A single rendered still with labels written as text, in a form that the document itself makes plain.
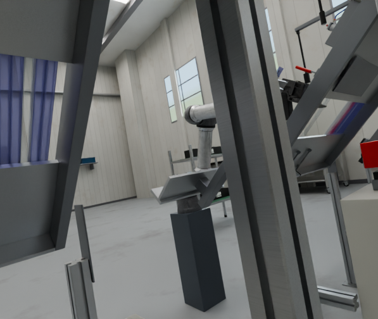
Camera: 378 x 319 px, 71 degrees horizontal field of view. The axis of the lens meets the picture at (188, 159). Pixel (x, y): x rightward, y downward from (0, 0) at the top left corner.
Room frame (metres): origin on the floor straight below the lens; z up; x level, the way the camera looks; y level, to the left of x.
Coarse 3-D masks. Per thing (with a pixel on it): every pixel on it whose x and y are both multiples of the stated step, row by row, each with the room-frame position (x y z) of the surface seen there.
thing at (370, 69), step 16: (368, 32) 0.85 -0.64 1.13; (368, 48) 0.92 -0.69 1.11; (352, 64) 0.84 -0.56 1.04; (368, 64) 0.91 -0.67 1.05; (336, 80) 0.94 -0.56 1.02; (352, 80) 0.92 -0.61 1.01; (368, 80) 1.01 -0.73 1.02; (336, 96) 1.03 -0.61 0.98; (352, 96) 1.13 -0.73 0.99; (368, 96) 1.26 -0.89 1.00
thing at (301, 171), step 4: (316, 164) 1.46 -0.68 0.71; (320, 164) 1.48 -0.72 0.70; (324, 164) 1.51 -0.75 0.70; (300, 168) 1.33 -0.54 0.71; (304, 168) 1.35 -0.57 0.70; (308, 168) 1.37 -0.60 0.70; (312, 168) 1.39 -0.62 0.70; (316, 168) 1.41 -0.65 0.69; (320, 168) 1.43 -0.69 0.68; (324, 168) 1.48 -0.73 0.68; (296, 172) 1.28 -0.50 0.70; (300, 172) 1.30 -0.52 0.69; (304, 172) 1.31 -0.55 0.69; (308, 172) 1.33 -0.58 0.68; (312, 172) 1.38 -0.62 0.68; (296, 176) 1.25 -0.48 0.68
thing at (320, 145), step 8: (312, 136) 1.17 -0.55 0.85; (320, 136) 1.22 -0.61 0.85; (328, 136) 1.29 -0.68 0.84; (336, 136) 1.37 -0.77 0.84; (296, 144) 1.10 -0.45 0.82; (304, 144) 1.16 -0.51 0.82; (312, 144) 1.22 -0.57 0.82; (320, 144) 1.30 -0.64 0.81; (328, 144) 1.37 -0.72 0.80; (336, 144) 1.46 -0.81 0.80; (296, 152) 1.16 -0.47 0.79; (304, 152) 1.22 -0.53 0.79; (312, 152) 1.30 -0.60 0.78; (320, 152) 1.38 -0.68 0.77; (328, 152) 1.46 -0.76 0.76; (296, 160) 1.23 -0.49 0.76; (304, 160) 1.30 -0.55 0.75; (312, 160) 1.38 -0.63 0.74; (320, 160) 1.48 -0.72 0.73
